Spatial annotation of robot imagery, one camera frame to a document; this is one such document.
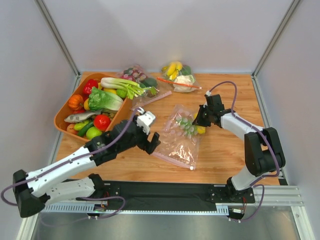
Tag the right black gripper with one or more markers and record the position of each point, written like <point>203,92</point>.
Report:
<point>206,115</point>

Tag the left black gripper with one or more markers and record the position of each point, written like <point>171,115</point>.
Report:
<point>144,141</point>

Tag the fake yellow lemon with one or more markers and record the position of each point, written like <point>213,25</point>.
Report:
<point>201,130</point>

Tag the fake green grape bunch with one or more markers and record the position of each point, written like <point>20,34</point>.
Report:
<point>186,126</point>

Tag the clear zip bag pink slider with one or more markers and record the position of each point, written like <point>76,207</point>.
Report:
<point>175,148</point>

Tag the fake green celery stalk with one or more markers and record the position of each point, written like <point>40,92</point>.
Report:
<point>132,88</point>

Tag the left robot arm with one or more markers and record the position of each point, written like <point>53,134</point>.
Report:
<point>36,190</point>

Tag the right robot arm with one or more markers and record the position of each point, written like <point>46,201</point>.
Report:
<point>263,153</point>

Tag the fake white cauliflower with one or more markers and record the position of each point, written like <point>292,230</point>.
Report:
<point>184,84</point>

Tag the zip bag with bananas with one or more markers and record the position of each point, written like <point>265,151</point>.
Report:
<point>186,70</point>

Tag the zip bag with dotted fruit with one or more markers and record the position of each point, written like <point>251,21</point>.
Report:
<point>151,94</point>

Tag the fake red tomato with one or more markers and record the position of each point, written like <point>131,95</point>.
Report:
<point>101,122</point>

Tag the fake yellow banana bunch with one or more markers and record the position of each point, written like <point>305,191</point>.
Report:
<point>171,71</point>

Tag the fake lime green fruit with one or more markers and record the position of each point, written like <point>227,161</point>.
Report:
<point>122,93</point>

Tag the fake green avocado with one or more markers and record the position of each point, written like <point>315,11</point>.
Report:
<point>150,82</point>

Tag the fake green apple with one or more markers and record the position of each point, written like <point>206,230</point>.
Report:
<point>93,132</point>

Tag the fake green lettuce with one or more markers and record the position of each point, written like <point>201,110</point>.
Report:
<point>99,99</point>

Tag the fake pink dragon fruit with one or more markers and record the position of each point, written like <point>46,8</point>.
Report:
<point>133,74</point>

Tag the fake dark green cucumber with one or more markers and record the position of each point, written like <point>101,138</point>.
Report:
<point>85,128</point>

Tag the fake grey fish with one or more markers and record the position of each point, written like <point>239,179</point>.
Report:
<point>80,117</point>

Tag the fake red bell pepper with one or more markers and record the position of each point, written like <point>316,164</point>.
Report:
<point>90,84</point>

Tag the fake peach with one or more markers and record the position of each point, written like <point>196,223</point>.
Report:
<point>71,129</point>

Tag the fake orange pumpkin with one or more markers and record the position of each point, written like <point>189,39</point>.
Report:
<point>76,102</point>

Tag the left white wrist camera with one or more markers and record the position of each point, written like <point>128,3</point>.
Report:
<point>145,120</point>

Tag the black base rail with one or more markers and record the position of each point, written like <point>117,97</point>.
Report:
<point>156,196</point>

